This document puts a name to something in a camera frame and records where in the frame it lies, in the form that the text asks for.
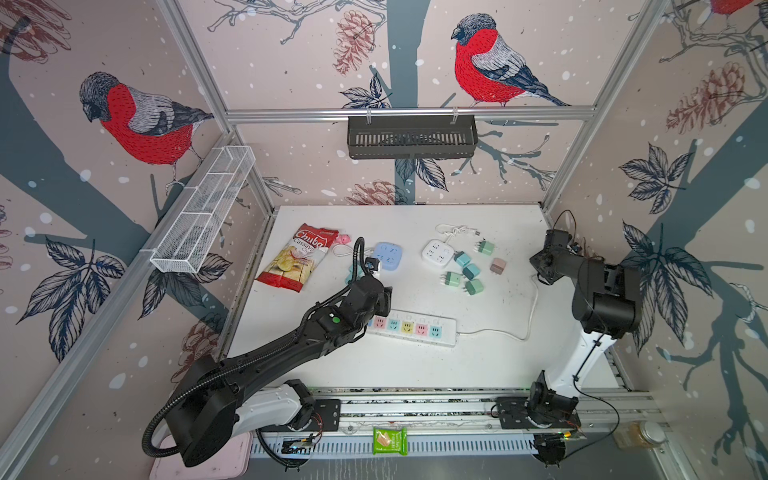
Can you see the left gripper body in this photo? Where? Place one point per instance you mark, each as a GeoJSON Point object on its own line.
{"type": "Point", "coordinates": [382, 307]}

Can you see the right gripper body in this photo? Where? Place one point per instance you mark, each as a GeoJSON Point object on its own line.
{"type": "Point", "coordinates": [537, 258]}

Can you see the white multicolour power strip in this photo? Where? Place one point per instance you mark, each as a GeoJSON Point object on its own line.
{"type": "Point", "coordinates": [415, 327]}

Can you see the pink USB charger plug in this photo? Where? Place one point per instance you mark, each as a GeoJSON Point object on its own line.
{"type": "Point", "coordinates": [498, 266]}

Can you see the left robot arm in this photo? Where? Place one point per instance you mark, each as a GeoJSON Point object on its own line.
{"type": "Point", "coordinates": [216, 400]}

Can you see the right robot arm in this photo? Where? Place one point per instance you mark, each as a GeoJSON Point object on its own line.
{"type": "Point", "coordinates": [607, 303]}

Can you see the teal charger plug left lower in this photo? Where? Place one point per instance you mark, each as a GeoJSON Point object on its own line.
{"type": "Point", "coordinates": [350, 277]}

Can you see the teal charger plug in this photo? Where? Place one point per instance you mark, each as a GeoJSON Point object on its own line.
{"type": "Point", "coordinates": [471, 271]}
{"type": "Point", "coordinates": [462, 259]}
{"type": "Point", "coordinates": [350, 277]}

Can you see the green charger plug far right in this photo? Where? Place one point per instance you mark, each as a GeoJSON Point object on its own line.
{"type": "Point", "coordinates": [485, 247]}

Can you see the green charger plug lower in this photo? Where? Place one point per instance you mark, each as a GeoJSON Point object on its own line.
{"type": "Point", "coordinates": [474, 287]}

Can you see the teal charger plug upper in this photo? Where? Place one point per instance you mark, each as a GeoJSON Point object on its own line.
{"type": "Point", "coordinates": [462, 259]}

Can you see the blue square power socket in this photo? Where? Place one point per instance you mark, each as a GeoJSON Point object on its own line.
{"type": "Point", "coordinates": [389, 255]}

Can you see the pink pig toy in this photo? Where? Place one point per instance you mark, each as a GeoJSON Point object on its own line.
{"type": "Point", "coordinates": [342, 239]}

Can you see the red chips bag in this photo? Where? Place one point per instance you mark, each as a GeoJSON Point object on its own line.
{"type": "Point", "coordinates": [292, 267]}

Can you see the white square power socket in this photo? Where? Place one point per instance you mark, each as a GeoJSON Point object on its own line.
{"type": "Point", "coordinates": [437, 253]}

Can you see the green snack packet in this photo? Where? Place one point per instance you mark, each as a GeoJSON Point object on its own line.
{"type": "Point", "coordinates": [390, 441]}

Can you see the clear jar with lid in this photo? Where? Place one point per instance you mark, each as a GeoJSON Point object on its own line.
{"type": "Point", "coordinates": [639, 435]}

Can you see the pink tray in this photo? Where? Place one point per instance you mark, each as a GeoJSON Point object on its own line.
{"type": "Point", "coordinates": [230, 462]}

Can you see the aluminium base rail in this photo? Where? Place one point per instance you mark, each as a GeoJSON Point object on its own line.
{"type": "Point", "coordinates": [452, 422]}

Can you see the black wall basket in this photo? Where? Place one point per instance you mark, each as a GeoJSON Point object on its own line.
{"type": "Point", "coordinates": [412, 137]}

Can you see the white wire wall basket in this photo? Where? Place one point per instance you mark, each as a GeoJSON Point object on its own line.
{"type": "Point", "coordinates": [190, 238]}

